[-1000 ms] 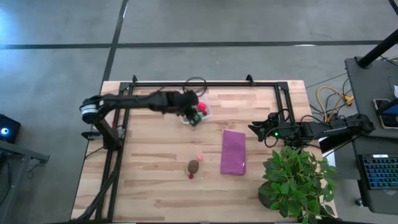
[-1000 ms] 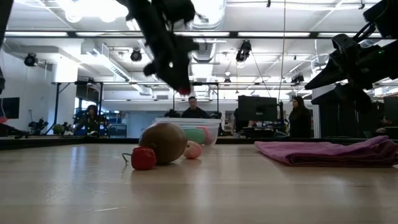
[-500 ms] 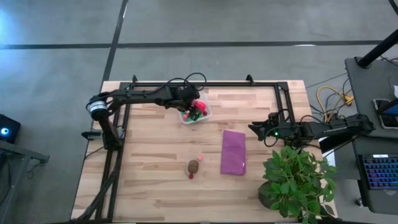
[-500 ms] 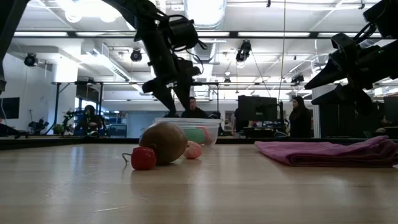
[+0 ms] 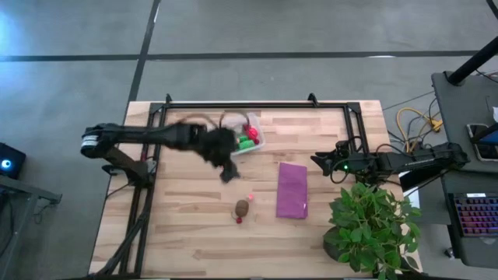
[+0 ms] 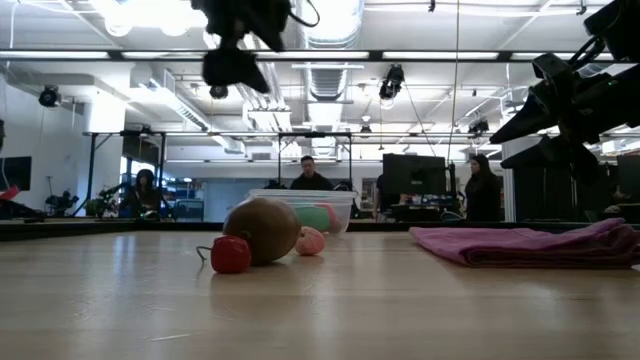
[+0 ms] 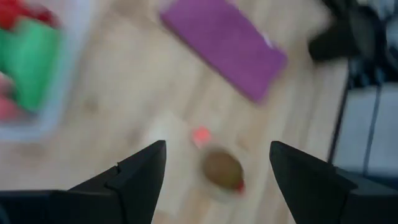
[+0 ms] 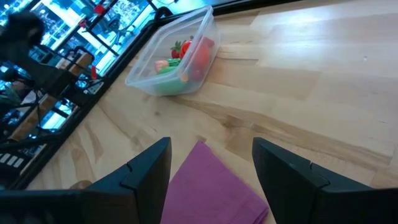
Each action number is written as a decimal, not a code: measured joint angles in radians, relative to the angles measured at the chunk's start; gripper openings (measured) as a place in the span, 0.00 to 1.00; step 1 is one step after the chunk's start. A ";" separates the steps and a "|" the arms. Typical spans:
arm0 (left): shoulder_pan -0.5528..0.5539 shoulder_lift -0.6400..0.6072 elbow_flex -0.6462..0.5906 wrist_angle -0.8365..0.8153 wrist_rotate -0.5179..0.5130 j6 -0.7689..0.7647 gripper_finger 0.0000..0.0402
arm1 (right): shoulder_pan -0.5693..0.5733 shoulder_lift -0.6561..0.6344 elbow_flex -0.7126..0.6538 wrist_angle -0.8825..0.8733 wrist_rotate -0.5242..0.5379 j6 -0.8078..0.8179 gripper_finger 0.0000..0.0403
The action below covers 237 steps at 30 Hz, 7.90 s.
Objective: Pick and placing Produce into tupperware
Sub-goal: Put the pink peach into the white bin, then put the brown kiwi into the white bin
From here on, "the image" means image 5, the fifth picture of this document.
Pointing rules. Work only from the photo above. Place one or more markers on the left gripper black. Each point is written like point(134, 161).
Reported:
point(216, 145)

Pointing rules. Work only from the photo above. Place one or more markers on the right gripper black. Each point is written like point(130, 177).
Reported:
point(350, 163)

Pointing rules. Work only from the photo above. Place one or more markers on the green toy pea pod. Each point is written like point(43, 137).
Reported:
point(246, 145)

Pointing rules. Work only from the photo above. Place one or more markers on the green toy vegetable orange end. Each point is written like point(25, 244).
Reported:
point(243, 138)

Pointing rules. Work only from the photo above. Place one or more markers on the red toy tomato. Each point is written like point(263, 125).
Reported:
point(253, 133)

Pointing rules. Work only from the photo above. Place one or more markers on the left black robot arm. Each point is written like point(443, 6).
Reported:
point(128, 134)

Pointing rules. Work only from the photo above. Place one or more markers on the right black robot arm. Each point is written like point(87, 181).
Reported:
point(408, 161)

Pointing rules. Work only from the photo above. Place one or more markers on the clear plastic tupperware container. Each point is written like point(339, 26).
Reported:
point(233, 121)

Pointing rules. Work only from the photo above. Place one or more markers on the pink toy peach half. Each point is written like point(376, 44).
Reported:
point(250, 197)

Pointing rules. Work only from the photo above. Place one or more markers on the brown toy kiwi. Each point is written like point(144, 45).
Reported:
point(242, 208)

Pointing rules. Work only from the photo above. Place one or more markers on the purple folded cloth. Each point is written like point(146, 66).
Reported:
point(292, 190)

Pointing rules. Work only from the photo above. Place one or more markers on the small red toy berry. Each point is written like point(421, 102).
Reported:
point(239, 220)

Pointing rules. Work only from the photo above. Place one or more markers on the green leafy plant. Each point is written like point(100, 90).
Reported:
point(369, 225)

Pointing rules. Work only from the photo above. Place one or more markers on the dark plant pot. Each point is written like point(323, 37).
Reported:
point(330, 247)

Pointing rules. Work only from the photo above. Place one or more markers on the white paper sheet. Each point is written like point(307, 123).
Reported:
point(414, 198)

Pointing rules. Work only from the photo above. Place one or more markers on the gray side desk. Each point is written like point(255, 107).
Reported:
point(459, 113)

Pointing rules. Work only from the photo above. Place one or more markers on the smartphone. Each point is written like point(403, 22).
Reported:
point(479, 145)

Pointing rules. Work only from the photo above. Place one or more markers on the backlit keyboard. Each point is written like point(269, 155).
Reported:
point(476, 215)

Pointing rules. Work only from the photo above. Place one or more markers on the black stand pole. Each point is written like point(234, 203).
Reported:
point(470, 64)

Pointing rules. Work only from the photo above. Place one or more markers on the dark metal stand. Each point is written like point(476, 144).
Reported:
point(23, 190)

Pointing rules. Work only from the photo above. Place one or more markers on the black box with blue light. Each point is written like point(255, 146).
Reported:
point(15, 155)

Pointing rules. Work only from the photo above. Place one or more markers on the black frame clamp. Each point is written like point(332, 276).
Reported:
point(313, 99)
point(168, 98)

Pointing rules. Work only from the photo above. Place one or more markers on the black aluminium frame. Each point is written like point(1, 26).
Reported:
point(253, 105)

